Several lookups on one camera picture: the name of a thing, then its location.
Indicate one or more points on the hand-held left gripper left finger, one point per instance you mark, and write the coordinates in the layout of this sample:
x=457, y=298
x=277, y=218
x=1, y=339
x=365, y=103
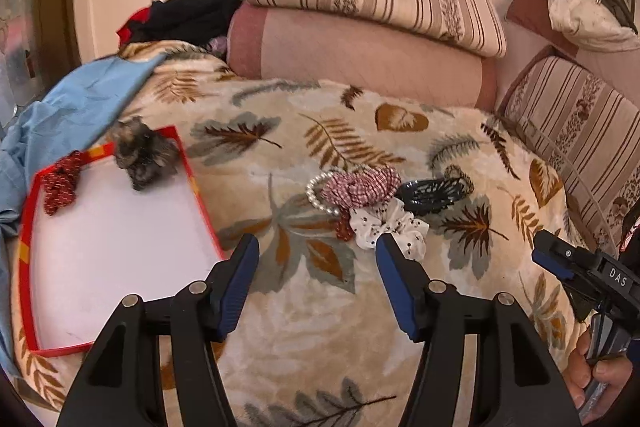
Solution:
x=240, y=279

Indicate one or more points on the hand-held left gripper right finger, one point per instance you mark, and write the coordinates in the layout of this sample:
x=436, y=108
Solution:
x=395, y=279

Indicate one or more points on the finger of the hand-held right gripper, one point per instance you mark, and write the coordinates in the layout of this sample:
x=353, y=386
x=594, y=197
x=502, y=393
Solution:
x=562, y=254

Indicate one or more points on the white dotted scrunchie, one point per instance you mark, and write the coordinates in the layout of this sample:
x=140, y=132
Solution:
x=395, y=227

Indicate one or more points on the black hair claw clip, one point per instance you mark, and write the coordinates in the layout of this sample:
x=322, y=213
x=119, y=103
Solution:
x=430, y=197

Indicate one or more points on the red gingham scrunchie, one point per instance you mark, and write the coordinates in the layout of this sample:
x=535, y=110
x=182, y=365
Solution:
x=360, y=188

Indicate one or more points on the red shallow box white inside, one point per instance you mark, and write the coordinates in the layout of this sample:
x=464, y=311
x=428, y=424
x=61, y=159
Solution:
x=115, y=257

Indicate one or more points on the person's right hand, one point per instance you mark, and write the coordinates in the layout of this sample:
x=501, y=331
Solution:
x=580, y=377

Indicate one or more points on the leaf print blanket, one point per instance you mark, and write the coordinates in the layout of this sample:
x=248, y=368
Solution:
x=300, y=347

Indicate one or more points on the short striped floral cushion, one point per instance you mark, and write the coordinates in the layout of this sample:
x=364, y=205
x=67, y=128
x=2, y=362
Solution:
x=575, y=127

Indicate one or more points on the red patterned scrunchie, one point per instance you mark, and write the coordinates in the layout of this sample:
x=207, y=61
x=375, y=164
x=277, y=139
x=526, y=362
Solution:
x=60, y=187

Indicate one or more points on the pink bolster cushion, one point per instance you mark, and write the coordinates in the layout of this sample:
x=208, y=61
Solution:
x=350, y=57

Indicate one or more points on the purple cloth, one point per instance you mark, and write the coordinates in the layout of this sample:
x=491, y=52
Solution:
x=218, y=44

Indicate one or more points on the white crumpled cloth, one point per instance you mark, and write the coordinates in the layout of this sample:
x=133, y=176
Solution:
x=585, y=19

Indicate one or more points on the blue cloth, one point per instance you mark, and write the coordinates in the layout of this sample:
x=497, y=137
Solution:
x=75, y=99

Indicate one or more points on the black clothes pile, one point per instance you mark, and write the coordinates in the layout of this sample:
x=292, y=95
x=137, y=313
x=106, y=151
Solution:
x=190, y=17

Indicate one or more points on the red cloth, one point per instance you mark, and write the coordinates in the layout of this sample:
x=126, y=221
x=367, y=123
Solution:
x=136, y=19

